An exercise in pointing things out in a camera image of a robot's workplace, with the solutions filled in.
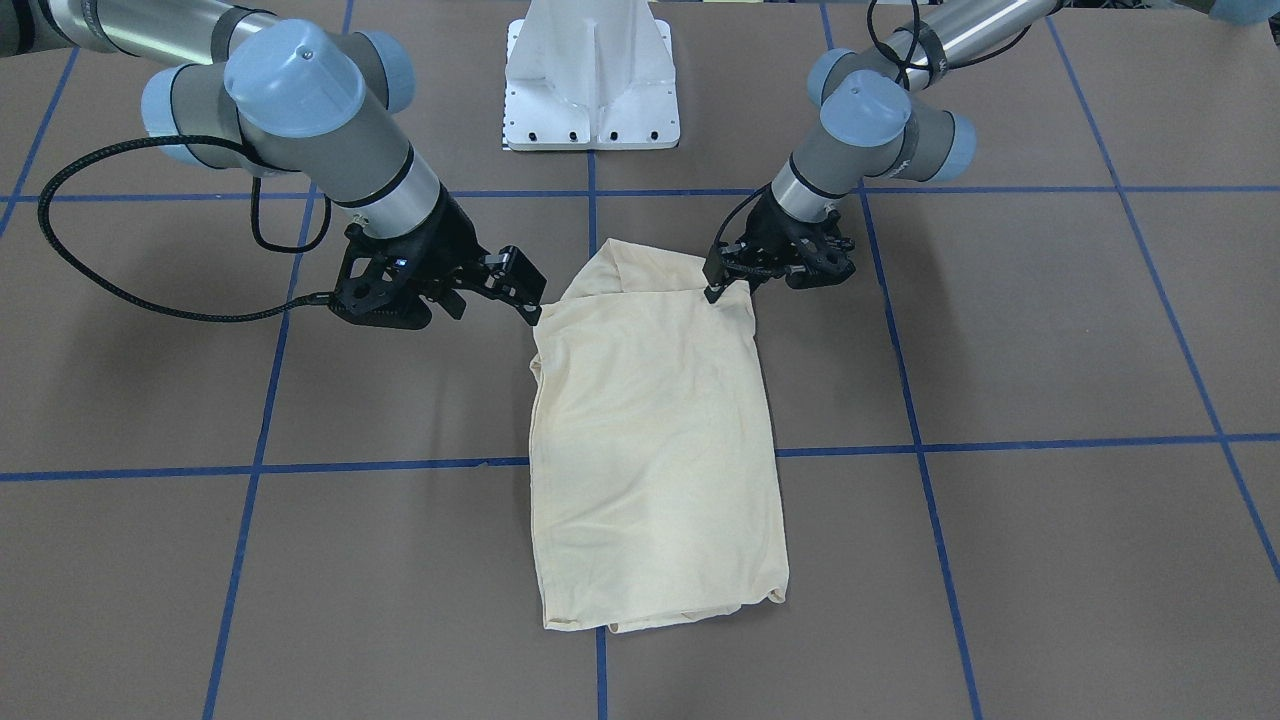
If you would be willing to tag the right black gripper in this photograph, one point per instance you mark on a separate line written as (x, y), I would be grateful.
(455, 243)

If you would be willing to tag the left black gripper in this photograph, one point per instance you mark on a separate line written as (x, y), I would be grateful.
(768, 228)

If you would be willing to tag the cream long-sleeve printed shirt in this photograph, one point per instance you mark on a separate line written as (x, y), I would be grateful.
(655, 497)

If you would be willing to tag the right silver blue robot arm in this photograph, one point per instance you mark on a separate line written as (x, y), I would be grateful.
(244, 88)

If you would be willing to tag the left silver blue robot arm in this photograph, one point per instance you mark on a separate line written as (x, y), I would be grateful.
(1010, 98)

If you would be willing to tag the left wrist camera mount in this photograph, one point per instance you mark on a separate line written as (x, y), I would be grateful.
(820, 253)

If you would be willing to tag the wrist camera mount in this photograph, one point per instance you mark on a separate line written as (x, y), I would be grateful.
(820, 253)
(388, 283)

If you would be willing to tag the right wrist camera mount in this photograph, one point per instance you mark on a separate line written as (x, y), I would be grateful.
(388, 283)

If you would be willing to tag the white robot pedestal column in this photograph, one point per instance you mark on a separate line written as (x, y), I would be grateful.
(590, 75)

